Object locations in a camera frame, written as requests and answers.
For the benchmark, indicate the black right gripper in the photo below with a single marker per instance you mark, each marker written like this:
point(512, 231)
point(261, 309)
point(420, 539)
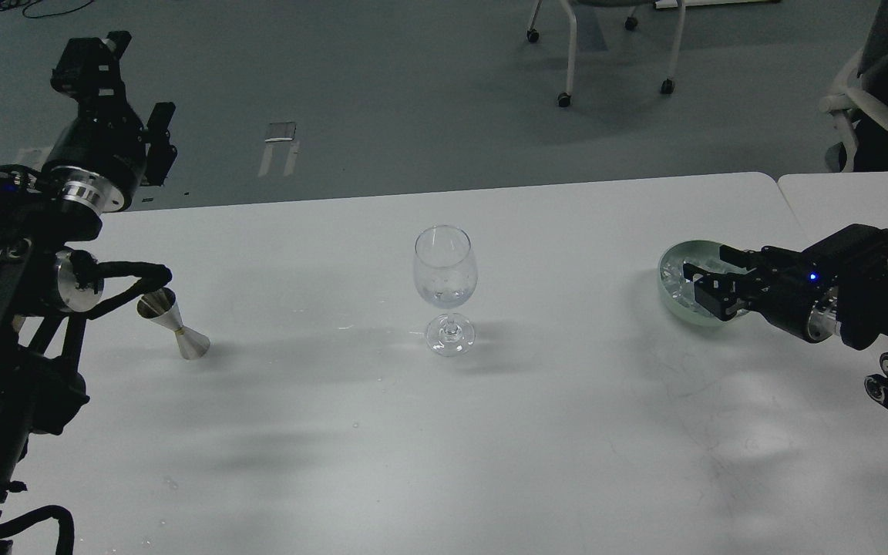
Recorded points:
point(791, 291)

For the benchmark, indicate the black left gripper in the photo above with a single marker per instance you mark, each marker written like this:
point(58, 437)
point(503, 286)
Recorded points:
point(100, 157)

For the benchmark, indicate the steel double jigger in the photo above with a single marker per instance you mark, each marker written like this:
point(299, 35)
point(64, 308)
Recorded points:
point(161, 307)

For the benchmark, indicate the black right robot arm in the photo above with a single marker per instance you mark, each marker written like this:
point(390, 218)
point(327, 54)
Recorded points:
point(836, 287)

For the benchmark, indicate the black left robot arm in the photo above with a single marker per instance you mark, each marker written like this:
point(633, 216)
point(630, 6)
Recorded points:
point(50, 291)

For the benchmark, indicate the clear wine glass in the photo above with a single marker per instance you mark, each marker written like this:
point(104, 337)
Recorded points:
point(445, 272)

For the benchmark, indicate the green bowl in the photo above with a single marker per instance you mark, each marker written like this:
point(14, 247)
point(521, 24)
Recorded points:
point(695, 247)

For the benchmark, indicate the white rolling chair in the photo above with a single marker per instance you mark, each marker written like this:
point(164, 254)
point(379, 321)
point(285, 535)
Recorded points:
point(584, 30)

